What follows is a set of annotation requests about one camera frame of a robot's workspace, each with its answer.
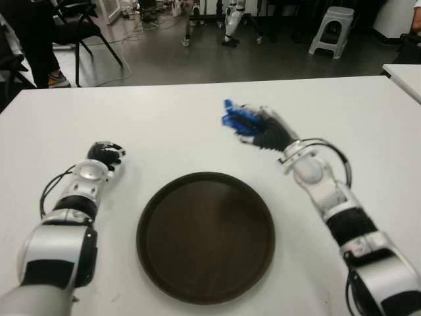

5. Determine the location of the white floor cable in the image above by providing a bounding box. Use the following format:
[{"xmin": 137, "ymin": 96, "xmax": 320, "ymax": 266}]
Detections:
[{"xmin": 88, "ymin": 19, "xmax": 145, "ymax": 87}]

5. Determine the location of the black folding chair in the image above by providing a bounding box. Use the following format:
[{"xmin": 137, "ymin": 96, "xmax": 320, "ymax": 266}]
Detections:
[{"xmin": 49, "ymin": 0, "xmax": 125, "ymax": 88}]

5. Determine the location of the round dark brown tray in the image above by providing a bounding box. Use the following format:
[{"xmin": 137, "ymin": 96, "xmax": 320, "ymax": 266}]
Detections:
[{"xmin": 136, "ymin": 171, "xmax": 276, "ymax": 304}]

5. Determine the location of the white framed board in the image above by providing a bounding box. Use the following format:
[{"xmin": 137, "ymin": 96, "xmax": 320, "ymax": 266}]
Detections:
[{"xmin": 98, "ymin": 0, "xmax": 122, "ymax": 24}]

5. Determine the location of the black wheeled metal frame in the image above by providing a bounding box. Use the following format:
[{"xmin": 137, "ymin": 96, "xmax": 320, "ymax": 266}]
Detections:
[{"xmin": 180, "ymin": 0, "xmax": 267, "ymax": 47}]

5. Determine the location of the seated person in white shirt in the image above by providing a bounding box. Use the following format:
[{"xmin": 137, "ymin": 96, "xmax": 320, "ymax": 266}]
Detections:
[{"xmin": 409, "ymin": 0, "xmax": 421, "ymax": 34}]

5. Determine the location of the grey plastic stool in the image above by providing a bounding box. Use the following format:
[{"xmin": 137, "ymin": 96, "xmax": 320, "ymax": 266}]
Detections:
[{"xmin": 308, "ymin": 6, "xmax": 355, "ymax": 60}]

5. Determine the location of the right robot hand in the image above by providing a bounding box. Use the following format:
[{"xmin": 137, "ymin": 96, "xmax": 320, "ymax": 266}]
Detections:
[{"xmin": 237, "ymin": 104, "xmax": 300, "ymax": 153}]

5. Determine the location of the black bag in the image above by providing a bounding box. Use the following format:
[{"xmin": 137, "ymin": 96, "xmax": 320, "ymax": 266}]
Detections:
[{"xmin": 393, "ymin": 32, "xmax": 421, "ymax": 65}]

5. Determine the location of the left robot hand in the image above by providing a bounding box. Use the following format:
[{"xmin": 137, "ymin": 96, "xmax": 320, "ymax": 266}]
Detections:
[{"xmin": 86, "ymin": 140, "xmax": 128, "ymax": 171}]

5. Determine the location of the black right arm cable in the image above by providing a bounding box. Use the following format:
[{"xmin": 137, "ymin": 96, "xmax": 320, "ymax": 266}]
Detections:
[{"xmin": 302, "ymin": 138, "xmax": 364, "ymax": 316}]

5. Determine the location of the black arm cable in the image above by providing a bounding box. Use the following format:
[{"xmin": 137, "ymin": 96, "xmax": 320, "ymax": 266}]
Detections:
[
  {"xmin": 39, "ymin": 164, "xmax": 78, "ymax": 220},
  {"xmin": 302, "ymin": 138, "xmax": 364, "ymax": 316}
]

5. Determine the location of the white humanoid robot leg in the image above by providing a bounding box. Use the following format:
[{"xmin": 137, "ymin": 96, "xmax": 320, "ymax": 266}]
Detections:
[{"xmin": 220, "ymin": 0, "xmax": 247, "ymax": 47}]

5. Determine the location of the blue Oreo cookie packet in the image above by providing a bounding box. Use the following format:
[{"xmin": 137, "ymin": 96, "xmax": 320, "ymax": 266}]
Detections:
[{"xmin": 220, "ymin": 99, "xmax": 260, "ymax": 136}]

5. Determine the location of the white side table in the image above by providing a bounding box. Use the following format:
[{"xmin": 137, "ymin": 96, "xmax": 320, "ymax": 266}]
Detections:
[{"xmin": 382, "ymin": 63, "xmax": 421, "ymax": 106}]

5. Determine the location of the standing person in black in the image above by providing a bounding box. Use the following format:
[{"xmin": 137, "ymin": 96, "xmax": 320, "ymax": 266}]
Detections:
[{"xmin": 6, "ymin": 0, "xmax": 72, "ymax": 89}]

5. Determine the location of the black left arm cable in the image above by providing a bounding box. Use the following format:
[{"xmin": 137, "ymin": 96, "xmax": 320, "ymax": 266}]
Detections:
[{"xmin": 39, "ymin": 164, "xmax": 78, "ymax": 220}]

